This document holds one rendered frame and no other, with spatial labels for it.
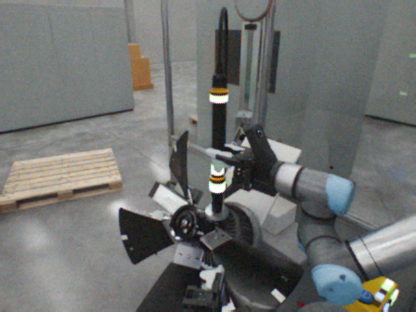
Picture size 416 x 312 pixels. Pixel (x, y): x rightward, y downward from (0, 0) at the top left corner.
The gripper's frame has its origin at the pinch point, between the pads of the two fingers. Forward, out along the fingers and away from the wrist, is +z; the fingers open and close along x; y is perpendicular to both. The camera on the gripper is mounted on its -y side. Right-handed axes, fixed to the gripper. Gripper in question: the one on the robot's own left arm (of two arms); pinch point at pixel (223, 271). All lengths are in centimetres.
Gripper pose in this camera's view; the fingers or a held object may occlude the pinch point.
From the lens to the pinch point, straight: 86.9
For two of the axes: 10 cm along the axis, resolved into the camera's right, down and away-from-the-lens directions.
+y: -9.7, 0.1, 2.3
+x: 1.0, 9.2, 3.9
